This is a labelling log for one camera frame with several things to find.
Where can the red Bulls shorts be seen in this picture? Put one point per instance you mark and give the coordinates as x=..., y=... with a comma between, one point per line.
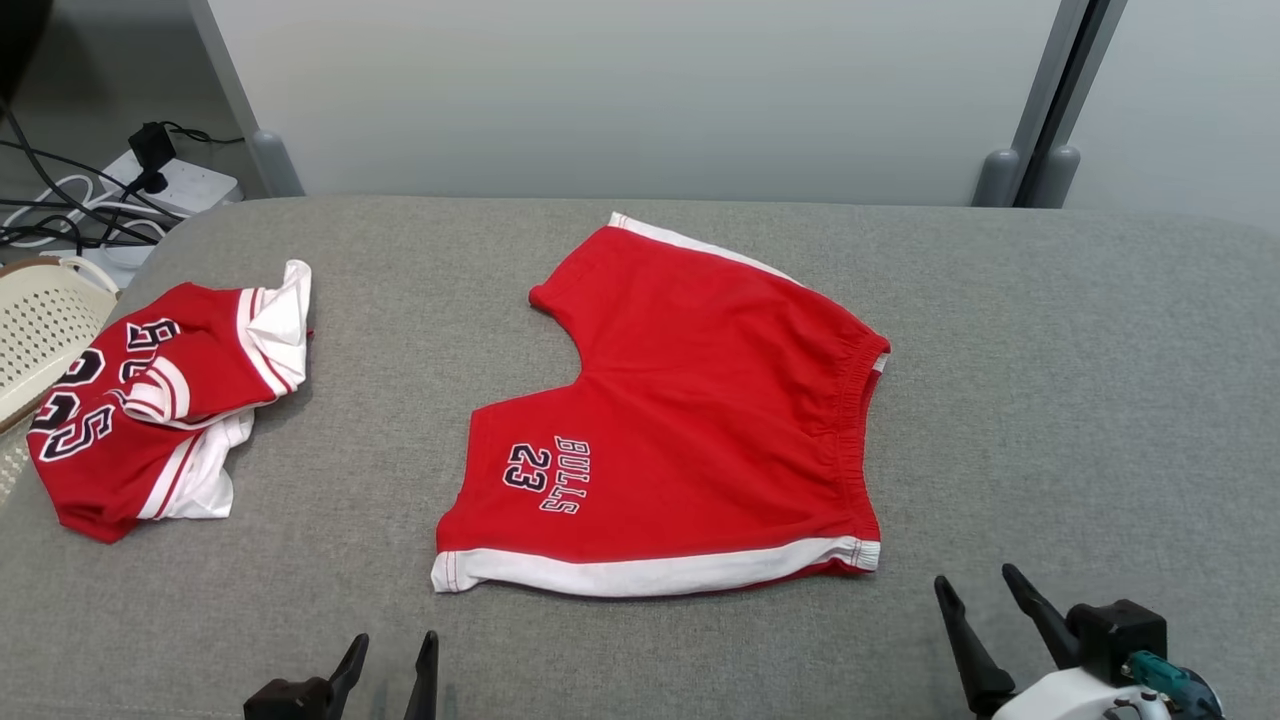
x=700, y=400

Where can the small white power strip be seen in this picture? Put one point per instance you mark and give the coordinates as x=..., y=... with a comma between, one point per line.
x=115, y=262

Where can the large white power strip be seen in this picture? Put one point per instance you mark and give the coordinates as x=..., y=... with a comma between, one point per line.
x=195, y=185

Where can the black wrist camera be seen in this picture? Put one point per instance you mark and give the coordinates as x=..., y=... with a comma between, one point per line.
x=290, y=700
x=1115, y=640

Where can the cream perforated laundry basket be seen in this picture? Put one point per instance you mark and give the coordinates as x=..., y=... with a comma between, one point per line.
x=40, y=330

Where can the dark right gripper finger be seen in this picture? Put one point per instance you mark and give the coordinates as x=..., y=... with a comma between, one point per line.
x=970, y=650
x=1040, y=610

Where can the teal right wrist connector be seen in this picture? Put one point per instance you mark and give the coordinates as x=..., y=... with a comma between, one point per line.
x=1155, y=672

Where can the red Bulls jersey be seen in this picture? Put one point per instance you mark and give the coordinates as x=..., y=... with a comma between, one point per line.
x=120, y=440

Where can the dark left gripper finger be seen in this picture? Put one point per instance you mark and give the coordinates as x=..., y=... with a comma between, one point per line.
x=350, y=665
x=425, y=675

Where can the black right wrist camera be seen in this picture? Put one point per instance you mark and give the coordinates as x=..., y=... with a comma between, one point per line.
x=1115, y=640

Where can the black power adapter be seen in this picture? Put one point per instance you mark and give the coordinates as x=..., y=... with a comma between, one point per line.
x=152, y=148

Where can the grey partition post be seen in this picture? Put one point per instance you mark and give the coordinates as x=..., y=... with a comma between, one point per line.
x=1035, y=100
x=245, y=90

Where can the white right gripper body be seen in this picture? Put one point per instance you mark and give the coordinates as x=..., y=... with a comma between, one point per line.
x=1070, y=700

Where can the dark partition post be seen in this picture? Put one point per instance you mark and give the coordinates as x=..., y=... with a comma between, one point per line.
x=1075, y=100

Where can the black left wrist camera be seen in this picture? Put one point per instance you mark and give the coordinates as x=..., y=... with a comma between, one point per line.
x=290, y=700

